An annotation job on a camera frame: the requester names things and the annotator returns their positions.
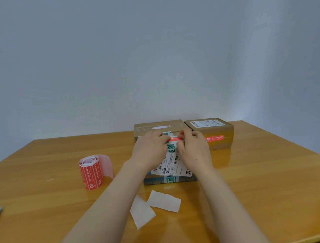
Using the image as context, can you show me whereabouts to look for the person's left hand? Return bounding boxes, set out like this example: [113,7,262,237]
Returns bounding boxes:
[124,130,172,174]

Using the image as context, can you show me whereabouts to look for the person's left forearm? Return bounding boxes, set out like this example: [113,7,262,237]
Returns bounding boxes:
[61,164,148,243]

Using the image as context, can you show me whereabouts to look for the cardboard box with torn tape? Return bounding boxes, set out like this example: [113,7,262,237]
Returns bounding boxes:
[184,117,235,151]

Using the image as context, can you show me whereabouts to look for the white backing paper piece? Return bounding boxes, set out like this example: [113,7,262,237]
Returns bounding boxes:
[146,190,182,214]
[129,194,157,231]

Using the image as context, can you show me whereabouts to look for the person's right hand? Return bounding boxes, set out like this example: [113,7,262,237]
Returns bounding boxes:
[176,129,215,175]

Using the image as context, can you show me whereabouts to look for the person's right forearm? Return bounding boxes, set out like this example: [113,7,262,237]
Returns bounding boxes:
[199,166,272,243]

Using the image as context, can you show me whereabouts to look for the wide cardboard box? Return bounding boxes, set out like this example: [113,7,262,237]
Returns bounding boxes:
[133,119,192,144]

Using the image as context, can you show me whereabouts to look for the box with green GT tape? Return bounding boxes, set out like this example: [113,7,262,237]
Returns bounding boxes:
[137,131,198,186]

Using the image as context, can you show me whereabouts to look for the roll of red stickers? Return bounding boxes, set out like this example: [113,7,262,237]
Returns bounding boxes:
[78,154,115,191]

